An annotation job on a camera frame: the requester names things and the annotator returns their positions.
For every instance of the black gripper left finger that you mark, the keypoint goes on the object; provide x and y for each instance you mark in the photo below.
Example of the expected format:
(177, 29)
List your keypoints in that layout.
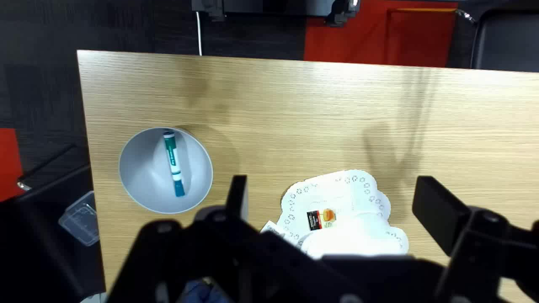
(238, 196)

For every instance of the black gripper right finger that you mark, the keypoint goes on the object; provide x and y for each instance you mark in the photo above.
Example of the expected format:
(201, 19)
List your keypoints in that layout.
(438, 211)

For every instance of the teal and white marker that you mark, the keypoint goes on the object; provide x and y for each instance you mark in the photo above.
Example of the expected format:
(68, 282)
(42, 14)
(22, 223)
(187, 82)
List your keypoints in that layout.
(174, 162)

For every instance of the grey round bowl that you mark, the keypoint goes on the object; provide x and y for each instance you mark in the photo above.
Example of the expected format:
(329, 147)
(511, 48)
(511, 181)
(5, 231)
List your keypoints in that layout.
(143, 183)

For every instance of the white lace paper doily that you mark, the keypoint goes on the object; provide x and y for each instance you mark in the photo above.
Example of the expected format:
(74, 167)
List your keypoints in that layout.
(347, 225)

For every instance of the dark blue cloth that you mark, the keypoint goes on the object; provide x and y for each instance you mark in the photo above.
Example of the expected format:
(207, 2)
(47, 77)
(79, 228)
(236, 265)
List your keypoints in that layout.
(199, 292)

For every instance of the clear plastic container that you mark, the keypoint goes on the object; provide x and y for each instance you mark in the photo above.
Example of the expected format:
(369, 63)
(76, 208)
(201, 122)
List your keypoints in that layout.
(79, 221)

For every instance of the black office chair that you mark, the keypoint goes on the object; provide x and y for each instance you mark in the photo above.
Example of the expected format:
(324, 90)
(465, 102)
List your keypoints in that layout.
(505, 40)

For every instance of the black padded chair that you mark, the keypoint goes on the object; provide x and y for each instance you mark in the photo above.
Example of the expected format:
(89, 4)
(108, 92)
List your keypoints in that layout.
(44, 253)

